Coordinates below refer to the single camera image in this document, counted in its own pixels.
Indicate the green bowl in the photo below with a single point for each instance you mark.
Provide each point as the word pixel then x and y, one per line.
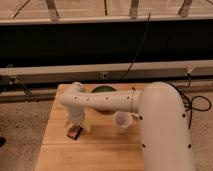
pixel 104 88

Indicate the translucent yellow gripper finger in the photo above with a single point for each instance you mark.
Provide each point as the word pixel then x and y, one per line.
pixel 86 125

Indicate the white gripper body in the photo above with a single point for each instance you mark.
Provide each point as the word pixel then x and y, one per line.
pixel 76 116

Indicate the white rail bar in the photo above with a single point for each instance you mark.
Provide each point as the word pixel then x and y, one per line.
pixel 102 72

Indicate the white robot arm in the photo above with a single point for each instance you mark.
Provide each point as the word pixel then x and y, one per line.
pixel 165 136

